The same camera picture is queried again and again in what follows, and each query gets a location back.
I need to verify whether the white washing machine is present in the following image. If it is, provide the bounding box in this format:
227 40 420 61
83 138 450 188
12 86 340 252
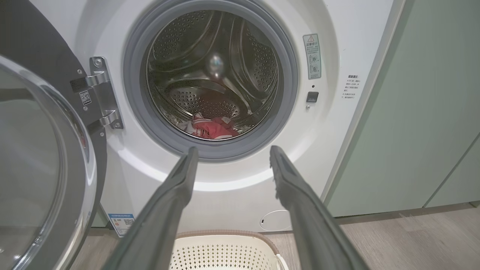
29 0 408 234

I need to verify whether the steel perforated drum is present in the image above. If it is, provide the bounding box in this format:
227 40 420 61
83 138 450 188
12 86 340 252
146 10 280 141

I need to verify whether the grey rubber door gasket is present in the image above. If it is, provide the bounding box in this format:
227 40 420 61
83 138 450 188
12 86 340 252
123 0 299 163

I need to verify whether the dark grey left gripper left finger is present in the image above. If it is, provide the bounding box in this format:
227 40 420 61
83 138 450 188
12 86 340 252
101 147 199 270

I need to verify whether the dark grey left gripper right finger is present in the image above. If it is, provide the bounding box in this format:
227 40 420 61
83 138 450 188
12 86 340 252
269 145 370 270

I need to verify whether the round white filter cover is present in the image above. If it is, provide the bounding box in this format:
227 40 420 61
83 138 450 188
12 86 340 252
259 210 293 232

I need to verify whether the black round glass machine door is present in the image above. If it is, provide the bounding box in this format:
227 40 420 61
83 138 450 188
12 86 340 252
0 0 108 270

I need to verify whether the red white striped garment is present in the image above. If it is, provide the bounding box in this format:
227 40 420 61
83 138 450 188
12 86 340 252
180 111 218 140

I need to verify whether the pale green cabinet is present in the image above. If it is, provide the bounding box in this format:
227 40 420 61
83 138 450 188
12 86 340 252
324 0 480 218

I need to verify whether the grey warning sticker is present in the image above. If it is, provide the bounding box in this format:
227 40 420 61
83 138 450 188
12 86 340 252
303 33 322 80

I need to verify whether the blue energy label sticker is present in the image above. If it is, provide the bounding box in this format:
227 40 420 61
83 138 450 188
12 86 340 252
108 213 136 238

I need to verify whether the cream perforated laundry basket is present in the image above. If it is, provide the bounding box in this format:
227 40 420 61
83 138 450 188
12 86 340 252
169 229 290 270

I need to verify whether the silver door hinge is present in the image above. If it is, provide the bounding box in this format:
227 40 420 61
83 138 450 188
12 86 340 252
70 56 125 130

